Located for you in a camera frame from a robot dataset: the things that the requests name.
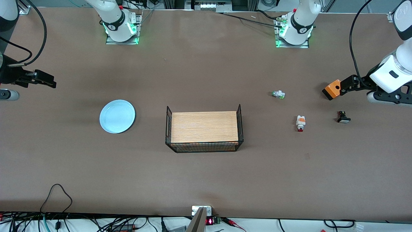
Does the black coiled cable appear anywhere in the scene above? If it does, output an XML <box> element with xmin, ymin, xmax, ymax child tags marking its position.
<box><xmin>323</xmin><ymin>219</ymin><xmax>356</xmax><ymax>229</ymax></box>

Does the orange button box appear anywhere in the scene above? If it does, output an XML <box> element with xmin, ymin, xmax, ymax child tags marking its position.
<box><xmin>322</xmin><ymin>79</ymin><xmax>342</xmax><ymax>101</ymax></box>

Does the light blue round plate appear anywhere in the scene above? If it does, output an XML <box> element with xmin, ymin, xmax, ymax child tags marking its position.
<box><xmin>99</xmin><ymin>100</ymin><xmax>136</xmax><ymax>134</ymax></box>

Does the red probe cable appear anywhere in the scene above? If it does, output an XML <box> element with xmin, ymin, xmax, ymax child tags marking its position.
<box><xmin>221</xmin><ymin>218</ymin><xmax>248</xmax><ymax>232</ymax></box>

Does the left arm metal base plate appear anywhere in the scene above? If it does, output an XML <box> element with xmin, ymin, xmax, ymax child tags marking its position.
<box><xmin>275</xmin><ymin>14</ymin><xmax>310</xmax><ymax>49</ymax></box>

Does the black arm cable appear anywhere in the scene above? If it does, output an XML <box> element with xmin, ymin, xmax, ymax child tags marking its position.
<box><xmin>0</xmin><ymin>0</ymin><xmax>48</xmax><ymax>67</ymax></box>
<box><xmin>350</xmin><ymin>0</ymin><xmax>375</xmax><ymax>88</ymax></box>

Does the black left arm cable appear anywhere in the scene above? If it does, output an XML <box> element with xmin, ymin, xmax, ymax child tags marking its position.
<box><xmin>350</xmin><ymin>0</ymin><xmax>375</xmax><ymax>88</ymax></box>

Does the small white mount box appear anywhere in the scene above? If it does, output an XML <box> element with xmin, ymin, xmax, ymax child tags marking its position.
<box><xmin>192</xmin><ymin>206</ymin><xmax>213</xmax><ymax>217</ymax></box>

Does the black wire basket wooden base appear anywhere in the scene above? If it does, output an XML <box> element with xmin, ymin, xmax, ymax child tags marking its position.
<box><xmin>165</xmin><ymin>104</ymin><xmax>244</xmax><ymax>153</ymax></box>

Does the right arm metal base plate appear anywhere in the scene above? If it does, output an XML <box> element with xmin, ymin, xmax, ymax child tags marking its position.
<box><xmin>106</xmin><ymin>13</ymin><xmax>143</xmax><ymax>45</ymax></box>

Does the white lit device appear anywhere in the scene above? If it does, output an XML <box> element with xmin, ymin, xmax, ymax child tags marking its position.
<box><xmin>185</xmin><ymin>0</ymin><xmax>233</xmax><ymax>12</ymax></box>

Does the grey camera mount bar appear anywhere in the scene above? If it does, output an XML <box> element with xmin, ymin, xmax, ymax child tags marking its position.
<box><xmin>186</xmin><ymin>207</ymin><xmax>207</xmax><ymax>232</ymax></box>

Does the black cable on table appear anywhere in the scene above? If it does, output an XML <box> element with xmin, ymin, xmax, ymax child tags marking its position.
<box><xmin>221</xmin><ymin>12</ymin><xmax>284</xmax><ymax>28</ymax></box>

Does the wooden board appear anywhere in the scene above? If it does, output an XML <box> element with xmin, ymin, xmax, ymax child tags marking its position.
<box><xmin>171</xmin><ymin>111</ymin><xmax>239</xmax><ymax>144</ymax></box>

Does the black looped cable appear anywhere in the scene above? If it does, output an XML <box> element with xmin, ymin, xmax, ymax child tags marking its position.
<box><xmin>40</xmin><ymin>184</ymin><xmax>73</xmax><ymax>214</ymax></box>

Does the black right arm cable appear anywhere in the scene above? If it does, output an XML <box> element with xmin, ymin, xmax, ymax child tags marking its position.
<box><xmin>0</xmin><ymin>0</ymin><xmax>48</xmax><ymax>67</ymax></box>

